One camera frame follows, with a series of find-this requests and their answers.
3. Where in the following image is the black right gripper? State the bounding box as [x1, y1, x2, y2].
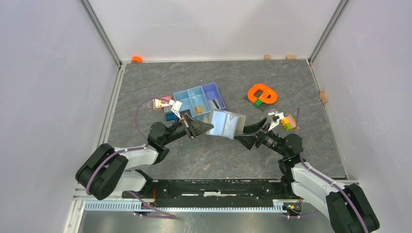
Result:
[233, 117, 287, 157]

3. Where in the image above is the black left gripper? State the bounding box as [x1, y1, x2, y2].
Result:
[162, 112, 213, 146]

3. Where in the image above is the black card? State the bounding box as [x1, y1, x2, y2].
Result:
[180, 109, 192, 117]

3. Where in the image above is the gold card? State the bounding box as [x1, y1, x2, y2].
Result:
[194, 105, 205, 115]

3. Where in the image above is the white card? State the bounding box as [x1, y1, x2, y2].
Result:
[222, 114, 240, 140]

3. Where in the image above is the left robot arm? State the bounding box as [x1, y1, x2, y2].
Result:
[75, 114, 214, 200]

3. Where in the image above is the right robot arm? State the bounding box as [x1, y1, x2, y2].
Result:
[234, 118, 380, 233]

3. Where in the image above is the pink card box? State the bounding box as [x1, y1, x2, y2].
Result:
[153, 96, 172, 110]

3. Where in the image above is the light blue middle drawer box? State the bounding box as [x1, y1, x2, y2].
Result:
[187, 86, 210, 122]

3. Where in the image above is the light blue drawer box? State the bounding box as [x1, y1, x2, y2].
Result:
[187, 86, 210, 122]
[173, 90, 195, 117]

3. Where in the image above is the blue building block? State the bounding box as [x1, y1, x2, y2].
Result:
[165, 112, 178, 121]

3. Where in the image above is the green block on black plate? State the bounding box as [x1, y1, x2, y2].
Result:
[244, 97, 270, 112]

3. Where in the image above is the light blue left drawer box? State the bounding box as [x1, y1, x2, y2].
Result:
[173, 90, 195, 117]

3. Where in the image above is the clear plastic block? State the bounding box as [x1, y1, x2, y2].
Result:
[163, 106, 173, 114]

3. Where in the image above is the purple plastic drawer box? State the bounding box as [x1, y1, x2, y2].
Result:
[201, 83, 226, 110]

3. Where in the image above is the colourful building block stack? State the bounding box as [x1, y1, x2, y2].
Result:
[280, 114, 297, 132]

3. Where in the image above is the wooden arch piece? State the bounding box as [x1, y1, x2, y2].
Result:
[319, 90, 328, 104]

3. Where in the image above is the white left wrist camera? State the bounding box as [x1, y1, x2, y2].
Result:
[169, 100, 183, 119]

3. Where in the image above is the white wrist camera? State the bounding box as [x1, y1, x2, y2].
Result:
[268, 111, 285, 131]
[169, 100, 183, 119]

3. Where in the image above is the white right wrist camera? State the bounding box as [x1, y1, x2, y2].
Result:
[268, 111, 285, 131]

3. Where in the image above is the orange plastic ring toy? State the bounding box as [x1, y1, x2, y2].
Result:
[246, 83, 278, 104]

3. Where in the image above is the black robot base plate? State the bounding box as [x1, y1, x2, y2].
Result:
[122, 174, 300, 208]

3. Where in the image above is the orange cap at wall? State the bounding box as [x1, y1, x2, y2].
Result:
[131, 56, 143, 64]

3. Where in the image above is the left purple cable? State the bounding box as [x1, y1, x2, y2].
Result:
[85, 97, 178, 221]

